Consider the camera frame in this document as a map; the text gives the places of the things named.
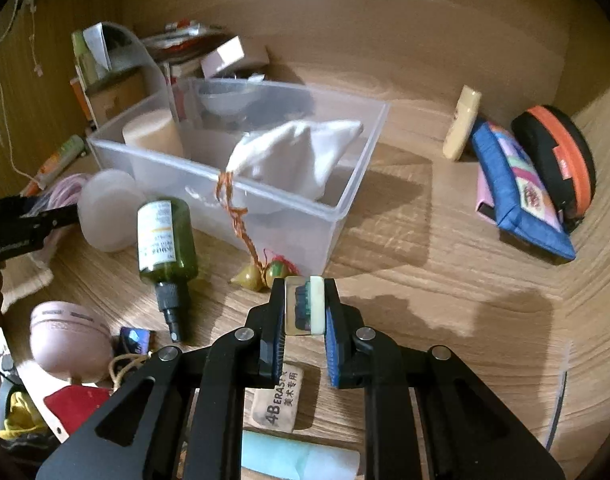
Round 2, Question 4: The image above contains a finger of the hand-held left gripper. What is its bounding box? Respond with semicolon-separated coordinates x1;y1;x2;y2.
20;202;80;236

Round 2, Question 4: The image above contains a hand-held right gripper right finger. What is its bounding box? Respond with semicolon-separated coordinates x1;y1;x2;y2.
322;277;566;480

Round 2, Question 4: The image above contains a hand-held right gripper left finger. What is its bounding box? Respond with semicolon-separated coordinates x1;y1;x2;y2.
35;277;291;480

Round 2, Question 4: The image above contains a pink rope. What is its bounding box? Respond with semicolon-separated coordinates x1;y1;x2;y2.
35;172;88;211

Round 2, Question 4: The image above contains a translucent white jar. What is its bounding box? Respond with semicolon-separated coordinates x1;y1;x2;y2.
77;169;148;253

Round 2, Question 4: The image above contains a beige printed eraser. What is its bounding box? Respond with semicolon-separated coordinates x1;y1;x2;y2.
250;365;305;432

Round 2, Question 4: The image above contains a clear plastic container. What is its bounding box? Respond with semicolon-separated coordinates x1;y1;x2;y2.
87;77;391;273

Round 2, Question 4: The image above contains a green glass bottle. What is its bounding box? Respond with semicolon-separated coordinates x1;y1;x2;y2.
136;199;200;343

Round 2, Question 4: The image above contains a small blue box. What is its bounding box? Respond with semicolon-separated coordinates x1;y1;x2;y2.
119;326;153;356

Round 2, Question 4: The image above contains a tan twine bundle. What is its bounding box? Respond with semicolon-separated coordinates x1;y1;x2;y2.
107;352;153;391

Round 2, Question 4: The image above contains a red pouch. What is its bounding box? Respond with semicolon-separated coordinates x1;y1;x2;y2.
44;385;113;436

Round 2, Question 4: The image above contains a white drawstring pouch with charms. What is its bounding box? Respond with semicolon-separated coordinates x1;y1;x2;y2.
216;119;363;293

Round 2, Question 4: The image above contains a white cloth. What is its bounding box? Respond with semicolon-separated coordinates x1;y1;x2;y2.
0;250;56;313

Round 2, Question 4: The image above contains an orange green tube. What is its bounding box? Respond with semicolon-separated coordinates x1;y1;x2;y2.
20;135;86;196

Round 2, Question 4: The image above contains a pink round device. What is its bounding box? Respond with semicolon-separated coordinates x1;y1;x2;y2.
29;301;113;381

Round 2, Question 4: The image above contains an orange book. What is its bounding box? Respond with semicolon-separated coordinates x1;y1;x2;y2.
70;77;93;121

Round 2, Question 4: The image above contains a tan mug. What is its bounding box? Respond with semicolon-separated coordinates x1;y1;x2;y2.
87;72;148;128

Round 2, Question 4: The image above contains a green white carton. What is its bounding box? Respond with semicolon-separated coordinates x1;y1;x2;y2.
71;30;108;86

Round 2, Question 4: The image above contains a yellow cloth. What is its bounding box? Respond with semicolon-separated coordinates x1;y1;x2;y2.
0;391;48;441

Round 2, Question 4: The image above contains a white paper booklet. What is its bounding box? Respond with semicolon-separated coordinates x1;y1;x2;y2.
82;22;112;68

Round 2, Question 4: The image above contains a stack of books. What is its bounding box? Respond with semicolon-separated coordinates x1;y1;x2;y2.
135;20;271;81

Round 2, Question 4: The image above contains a pink white box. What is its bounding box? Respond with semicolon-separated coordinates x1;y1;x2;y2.
200;36;246;78

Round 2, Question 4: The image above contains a blue zip pouch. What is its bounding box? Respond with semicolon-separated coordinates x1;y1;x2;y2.
471;119;577;263

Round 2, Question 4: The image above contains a cream tube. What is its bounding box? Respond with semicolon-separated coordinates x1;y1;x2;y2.
442;85;482;162

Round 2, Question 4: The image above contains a black orange zip case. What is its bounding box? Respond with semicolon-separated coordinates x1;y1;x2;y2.
511;105;597;233

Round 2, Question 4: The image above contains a white hanging cord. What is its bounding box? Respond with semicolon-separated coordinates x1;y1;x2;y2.
0;0;43;186

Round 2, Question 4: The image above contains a thin cable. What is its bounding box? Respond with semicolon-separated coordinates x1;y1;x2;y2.
542;340;571;453

